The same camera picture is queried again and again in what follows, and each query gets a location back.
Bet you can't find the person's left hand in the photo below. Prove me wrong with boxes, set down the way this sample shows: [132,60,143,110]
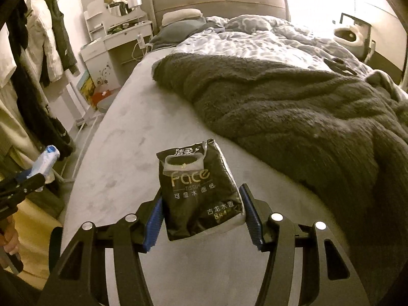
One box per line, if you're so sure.
[0,215,20,257]

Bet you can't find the beige hanging garment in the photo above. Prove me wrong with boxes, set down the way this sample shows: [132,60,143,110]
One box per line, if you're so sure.
[0,100,33,168]

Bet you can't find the grey patterned duvet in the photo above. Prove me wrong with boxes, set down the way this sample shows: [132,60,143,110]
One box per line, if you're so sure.
[174,14,408,103]

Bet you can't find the beige padded headboard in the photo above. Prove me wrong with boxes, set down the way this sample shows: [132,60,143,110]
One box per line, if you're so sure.
[150,0,291,36]

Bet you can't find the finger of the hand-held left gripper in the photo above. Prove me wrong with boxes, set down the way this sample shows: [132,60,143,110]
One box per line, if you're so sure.
[0,170,32,187]
[0,174,45,202]

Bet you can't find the beige pillow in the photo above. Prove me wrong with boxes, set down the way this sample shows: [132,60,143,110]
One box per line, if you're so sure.
[161,8,203,27]

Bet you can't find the grey cushioned stool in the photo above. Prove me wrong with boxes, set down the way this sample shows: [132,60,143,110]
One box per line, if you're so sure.
[95,97,113,114]

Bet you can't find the black hanging garment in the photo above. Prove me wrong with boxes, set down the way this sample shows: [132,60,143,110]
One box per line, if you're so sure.
[8,0,74,160]

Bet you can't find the white charger with cable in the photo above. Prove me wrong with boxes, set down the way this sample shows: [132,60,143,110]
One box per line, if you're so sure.
[135,33,154,62]

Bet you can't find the grey pillow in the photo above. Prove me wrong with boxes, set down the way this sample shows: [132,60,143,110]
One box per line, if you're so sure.
[149,17,208,52]

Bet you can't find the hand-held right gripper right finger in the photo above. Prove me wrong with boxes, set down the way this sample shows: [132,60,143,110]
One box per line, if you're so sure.
[239,183,372,306]

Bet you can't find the white hanging jacket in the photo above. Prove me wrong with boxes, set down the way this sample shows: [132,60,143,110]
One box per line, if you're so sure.
[27,0,63,87]

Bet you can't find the grey bed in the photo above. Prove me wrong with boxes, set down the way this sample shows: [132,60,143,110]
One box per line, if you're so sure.
[60,51,351,306]

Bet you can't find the grey fluffy blanket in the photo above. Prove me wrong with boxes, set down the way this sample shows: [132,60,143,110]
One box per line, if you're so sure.
[152,53,408,306]

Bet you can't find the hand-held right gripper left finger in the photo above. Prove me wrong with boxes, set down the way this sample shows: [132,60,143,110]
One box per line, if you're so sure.
[36,189,164,306]

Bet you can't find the dark green hanging vest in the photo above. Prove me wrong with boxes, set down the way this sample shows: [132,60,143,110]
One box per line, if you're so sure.
[43,0,79,78]

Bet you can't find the white dressing table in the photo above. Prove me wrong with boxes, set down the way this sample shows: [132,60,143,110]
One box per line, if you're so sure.
[80,6,154,90]

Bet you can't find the black tissue pack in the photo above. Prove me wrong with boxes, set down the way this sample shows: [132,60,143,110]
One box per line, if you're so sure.
[156,138,247,241]

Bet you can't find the blue white tissue pack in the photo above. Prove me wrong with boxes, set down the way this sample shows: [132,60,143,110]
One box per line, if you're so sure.
[27,145,61,192]

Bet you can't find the dark cloth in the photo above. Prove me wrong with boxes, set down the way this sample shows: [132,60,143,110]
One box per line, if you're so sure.
[47,226,64,262]

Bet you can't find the colourful picture board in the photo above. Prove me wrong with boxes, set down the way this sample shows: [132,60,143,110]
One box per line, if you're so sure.
[77,73,97,109]

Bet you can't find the white rounded object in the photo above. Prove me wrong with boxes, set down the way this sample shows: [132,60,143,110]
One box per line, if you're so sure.
[333,25,364,55]

